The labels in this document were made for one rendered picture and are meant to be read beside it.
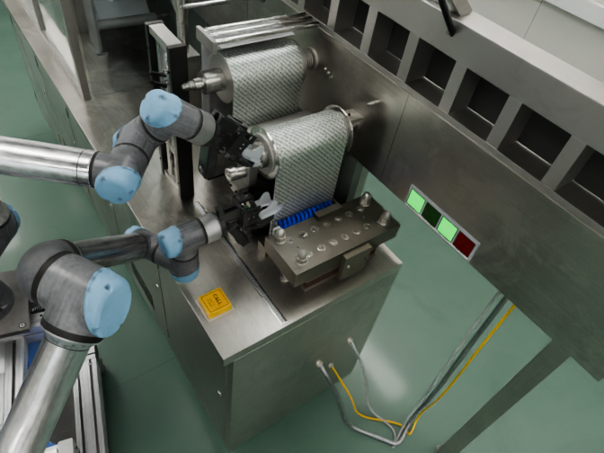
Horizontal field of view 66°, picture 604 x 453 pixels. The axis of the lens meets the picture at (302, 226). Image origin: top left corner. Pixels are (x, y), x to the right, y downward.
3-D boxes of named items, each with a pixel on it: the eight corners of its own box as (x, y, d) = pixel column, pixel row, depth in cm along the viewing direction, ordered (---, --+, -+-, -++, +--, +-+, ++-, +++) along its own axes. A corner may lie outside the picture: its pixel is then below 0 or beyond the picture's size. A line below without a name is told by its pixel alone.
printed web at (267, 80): (210, 176, 168) (208, 40, 131) (265, 158, 179) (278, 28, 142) (268, 250, 148) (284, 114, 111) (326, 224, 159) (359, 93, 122)
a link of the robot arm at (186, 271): (172, 254, 135) (169, 229, 127) (205, 270, 133) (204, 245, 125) (155, 273, 130) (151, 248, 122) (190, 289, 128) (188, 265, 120)
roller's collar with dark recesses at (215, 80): (197, 87, 134) (196, 66, 129) (216, 83, 136) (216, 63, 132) (208, 99, 130) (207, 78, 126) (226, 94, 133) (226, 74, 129)
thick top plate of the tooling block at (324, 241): (263, 249, 139) (265, 236, 135) (364, 206, 158) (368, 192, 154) (294, 288, 131) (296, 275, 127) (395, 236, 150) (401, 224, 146)
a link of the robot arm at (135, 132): (98, 156, 98) (132, 132, 93) (116, 125, 105) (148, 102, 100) (128, 180, 102) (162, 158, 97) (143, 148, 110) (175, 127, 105)
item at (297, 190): (270, 224, 140) (275, 177, 126) (331, 199, 151) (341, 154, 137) (270, 225, 140) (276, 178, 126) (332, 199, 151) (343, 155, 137)
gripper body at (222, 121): (260, 138, 113) (226, 121, 103) (238, 166, 115) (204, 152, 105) (244, 121, 116) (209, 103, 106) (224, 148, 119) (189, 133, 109)
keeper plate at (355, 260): (335, 277, 143) (342, 254, 135) (359, 264, 148) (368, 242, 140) (340, 283, 142) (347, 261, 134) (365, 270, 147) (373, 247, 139)
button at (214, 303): (198, 301, 132) (198, 297, 131) (219, 291, 136) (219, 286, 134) (209, 320, 129) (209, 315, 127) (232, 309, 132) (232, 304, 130)
